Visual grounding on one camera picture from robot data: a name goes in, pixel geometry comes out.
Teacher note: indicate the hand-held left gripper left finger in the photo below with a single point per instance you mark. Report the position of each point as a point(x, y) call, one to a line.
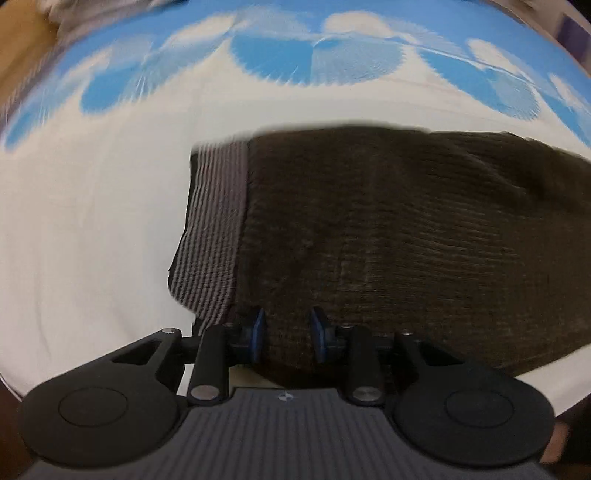
point(257, 336)

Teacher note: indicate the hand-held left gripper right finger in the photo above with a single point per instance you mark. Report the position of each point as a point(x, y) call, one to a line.
point(318, 336)

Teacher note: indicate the blue patterned bed sheet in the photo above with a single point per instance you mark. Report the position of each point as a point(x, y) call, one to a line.
point(92, 240)

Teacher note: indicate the wooden headboard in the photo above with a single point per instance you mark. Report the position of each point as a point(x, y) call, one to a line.
point(21, 60)

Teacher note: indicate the purple bag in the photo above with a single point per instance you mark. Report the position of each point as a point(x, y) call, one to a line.
point(576, 41)

